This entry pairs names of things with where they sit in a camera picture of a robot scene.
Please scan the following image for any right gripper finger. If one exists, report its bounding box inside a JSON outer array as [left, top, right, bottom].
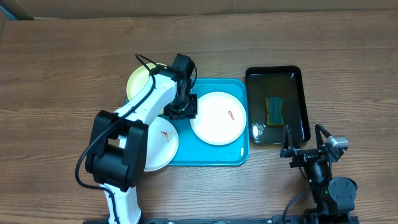
[[315, 123, 331, 149], [281, 125, 301, 152]]

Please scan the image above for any white plate with red stain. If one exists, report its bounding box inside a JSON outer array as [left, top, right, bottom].
[[190, 91, 247, 146]]

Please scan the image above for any green yellow sponge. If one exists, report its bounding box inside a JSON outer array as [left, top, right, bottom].
[[266, 96, 284, 126]]

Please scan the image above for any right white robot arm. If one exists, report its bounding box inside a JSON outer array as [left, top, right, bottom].
[[280, 123, 359, 223]]

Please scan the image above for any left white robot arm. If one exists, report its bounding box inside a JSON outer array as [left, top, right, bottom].
[[75, 54, 198, 223]]

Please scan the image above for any black water tray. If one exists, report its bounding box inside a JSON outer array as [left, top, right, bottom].
[[245, 65, 311, 144]]

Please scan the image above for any yellow-green plate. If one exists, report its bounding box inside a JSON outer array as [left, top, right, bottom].
[[126, 65, 149, 101]]

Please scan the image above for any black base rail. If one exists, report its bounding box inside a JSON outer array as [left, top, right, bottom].
[[82, 216, 360, 224]]

